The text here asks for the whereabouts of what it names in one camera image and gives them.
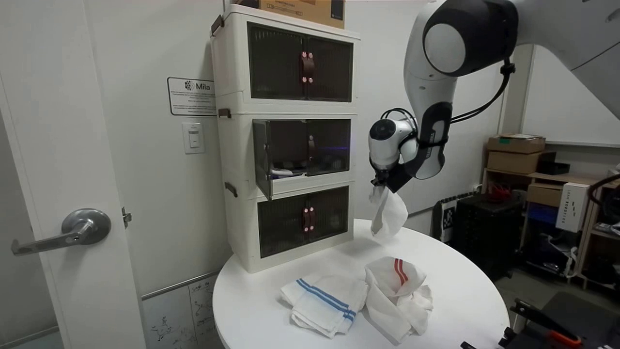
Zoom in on white wall sign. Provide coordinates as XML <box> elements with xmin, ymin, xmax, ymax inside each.
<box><xmin>164</xmin><ymin>76</ymin><xmax>219</xmax><ymax>119</ymax></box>

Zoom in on black equipment case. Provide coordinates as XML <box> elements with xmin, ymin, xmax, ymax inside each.
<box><xmin>443</xmin><ymin>195</ymin><xmax>527</xmax><ymax>282</ymax></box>

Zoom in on dark cabinet door, closed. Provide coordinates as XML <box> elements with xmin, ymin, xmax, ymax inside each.
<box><xmin>255</xmin><ymin>185</ymin><xmax>354</xmax><ymax>261</ymax></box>
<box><xmin>246</xmin><ymin>22</ymin><xmax>356</xmax><ymax>105</ymax></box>

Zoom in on white stacked storage cabinet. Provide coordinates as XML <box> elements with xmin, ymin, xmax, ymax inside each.
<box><xmin>209</xmin><ymin>3</ymin><xmax>360</xmax><ymax>274</ymax></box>

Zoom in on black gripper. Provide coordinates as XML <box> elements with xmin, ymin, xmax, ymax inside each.
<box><xmin>370</xmin><ymin>154</ymin><xmax>422</xmax><ymax>197</ymax></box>

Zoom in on white towel dark blue stripes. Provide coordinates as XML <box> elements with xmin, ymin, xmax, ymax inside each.
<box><xmin>279</xmin><ymin>274</ymin><xmax>370</xmax><ymax>340</ymax></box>

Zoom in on white carton box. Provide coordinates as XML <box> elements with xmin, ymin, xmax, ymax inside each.
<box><xmin>554</xmin><ymin>181</ymin><xmax>593</xmax><ymax>235</ymax></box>

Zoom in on brown cardboard box on cabinet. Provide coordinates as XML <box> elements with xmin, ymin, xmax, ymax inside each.
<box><xmin>221</xmin><ymin>0</ymin><xmax>346</xmax><ymax>30</ymax></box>

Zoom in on red handled tool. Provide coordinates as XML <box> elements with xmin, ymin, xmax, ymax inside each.
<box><xmin>509</xmin><ymin>301</ymin><xmax>587</xmax><ymax>349</ymax></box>

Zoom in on small brown cardboard box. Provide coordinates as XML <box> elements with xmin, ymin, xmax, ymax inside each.
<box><xmin>525</xmin><ymin>183</ymin><xmax>565</xmax><ymax>210</ymax></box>

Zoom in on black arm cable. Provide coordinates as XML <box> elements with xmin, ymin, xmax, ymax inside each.
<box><xmin>447</xmin><ymin>57</ymin><xmax>519</xmax><ymax>127</ymax></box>

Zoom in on white towel light blue stripes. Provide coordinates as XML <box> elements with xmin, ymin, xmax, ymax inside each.
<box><xmin>368</xmin><ymin>187</ymin><xmax>410</xmax><ymax>245</ymax></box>

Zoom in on large brown cardboard box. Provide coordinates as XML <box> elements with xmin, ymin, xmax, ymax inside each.
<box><xmin>484</xmin><ymin>135</ymin><xmax>548</xmax><ymax>177</ymax></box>

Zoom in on dark grey chair seat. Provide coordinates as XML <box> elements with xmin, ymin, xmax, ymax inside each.
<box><xmin>538</xmin><ymin>290</ymin><xmax>620</xmax><ymax>349</ymax></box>

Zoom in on wooden storage shelf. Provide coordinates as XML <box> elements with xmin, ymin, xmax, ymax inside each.
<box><xmin>480</xmin><ymin>135</ymin><xmax>620</xmax><ymax>295</ymax></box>

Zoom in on silver lever door handle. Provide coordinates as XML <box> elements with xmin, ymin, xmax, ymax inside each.
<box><xmin>7</xmin><ymin>206</ymin><xmax>114</xmax><ymax>259</ymax></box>

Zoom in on white room door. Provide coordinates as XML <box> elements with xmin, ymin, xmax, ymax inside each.
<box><xmin>0</xmin><ymin>0</ymin><xmax>147</xmax><ymax>349</ymax></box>

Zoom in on white light switch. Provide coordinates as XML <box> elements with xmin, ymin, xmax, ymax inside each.
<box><xmin>182</xmin><ymin>121</ymin><xmax>207</xmax><ymax>158</ymax></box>

